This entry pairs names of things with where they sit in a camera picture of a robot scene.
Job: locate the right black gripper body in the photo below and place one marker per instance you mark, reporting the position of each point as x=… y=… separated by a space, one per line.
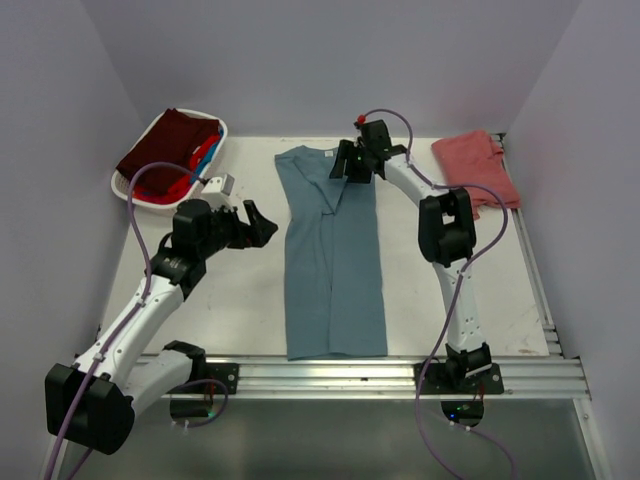
x=357 y=165

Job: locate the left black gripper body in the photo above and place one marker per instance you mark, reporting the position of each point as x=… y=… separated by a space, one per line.
x=226 y=230

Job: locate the blue t shirt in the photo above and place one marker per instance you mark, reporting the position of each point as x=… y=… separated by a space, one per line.
x=334 y=305

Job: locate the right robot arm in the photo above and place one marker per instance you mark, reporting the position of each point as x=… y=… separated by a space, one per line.
x=446 y=240

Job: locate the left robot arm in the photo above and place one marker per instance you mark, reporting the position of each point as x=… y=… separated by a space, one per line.
x=95 y=401

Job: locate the red and blue clothes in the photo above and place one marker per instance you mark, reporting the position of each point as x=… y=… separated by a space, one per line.
x=167 y=183

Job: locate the white laundry basket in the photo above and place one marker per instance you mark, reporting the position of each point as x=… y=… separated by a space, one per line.
x=123 y=188

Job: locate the dark red t shirt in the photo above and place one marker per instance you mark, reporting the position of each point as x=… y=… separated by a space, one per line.
x=175 y=138

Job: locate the pink folded t shirt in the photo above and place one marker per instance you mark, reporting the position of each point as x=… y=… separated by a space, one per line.
x=476 y=158

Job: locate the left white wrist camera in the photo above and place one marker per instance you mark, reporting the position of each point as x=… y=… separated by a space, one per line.
x=217 y=192

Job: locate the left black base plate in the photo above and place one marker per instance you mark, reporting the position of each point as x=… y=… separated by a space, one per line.
x=222 y=377

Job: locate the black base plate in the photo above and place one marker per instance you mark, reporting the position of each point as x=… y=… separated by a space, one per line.
x=222 y=377
x=438 y=380

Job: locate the aluminium mounting rail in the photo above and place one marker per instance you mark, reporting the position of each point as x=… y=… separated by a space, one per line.
x=274 y=377

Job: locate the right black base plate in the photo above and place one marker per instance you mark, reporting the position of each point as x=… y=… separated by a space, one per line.
x=438 y=380

